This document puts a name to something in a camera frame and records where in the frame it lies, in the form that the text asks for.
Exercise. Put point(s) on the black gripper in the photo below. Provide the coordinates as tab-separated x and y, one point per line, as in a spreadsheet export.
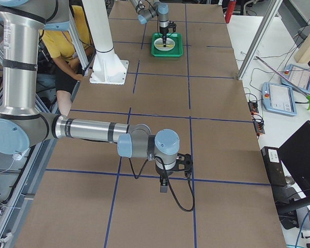
161	171
164	30

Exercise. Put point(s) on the yellow plastic spoon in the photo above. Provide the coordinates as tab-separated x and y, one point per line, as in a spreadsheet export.
165	46

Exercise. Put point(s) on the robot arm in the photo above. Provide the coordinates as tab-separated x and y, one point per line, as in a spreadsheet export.
22	125
155	9

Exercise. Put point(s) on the white round plate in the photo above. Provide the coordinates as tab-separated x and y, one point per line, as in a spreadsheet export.
162	48

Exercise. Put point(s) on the green plastic tray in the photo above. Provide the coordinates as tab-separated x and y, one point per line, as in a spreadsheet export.
177	51

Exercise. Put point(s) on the red fire extinguisher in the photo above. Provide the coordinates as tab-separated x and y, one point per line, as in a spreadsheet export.
229	11

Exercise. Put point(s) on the person in yellow shirt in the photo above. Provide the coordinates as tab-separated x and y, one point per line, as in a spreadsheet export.
68	66

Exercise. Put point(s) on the orange black power strip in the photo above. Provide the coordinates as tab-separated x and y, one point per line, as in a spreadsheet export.
257	119

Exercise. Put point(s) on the black computer box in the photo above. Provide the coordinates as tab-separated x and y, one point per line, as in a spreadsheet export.
274	168

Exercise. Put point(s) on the near teach pendant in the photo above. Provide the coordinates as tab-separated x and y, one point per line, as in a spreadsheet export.
278	98

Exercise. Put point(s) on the teach pendant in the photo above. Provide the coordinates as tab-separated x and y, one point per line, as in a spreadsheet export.
278	98
299	76

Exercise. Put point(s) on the black monitor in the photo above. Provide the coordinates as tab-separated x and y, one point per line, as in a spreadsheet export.
295	154

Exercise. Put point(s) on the far teach pendant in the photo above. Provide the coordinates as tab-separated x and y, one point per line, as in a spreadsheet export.
299	76

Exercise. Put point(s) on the wooden board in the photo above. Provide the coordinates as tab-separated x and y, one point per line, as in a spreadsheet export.
302	56

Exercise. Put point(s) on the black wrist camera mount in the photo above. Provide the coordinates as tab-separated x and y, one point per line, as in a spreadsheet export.
183	163
172	26

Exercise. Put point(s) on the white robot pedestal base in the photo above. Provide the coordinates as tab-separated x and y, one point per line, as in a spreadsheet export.
108	68

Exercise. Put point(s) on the aluminium frame post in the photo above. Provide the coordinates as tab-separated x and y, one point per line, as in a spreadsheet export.
263	27

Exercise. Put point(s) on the green handled reacher tool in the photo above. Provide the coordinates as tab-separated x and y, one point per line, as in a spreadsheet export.
286	79

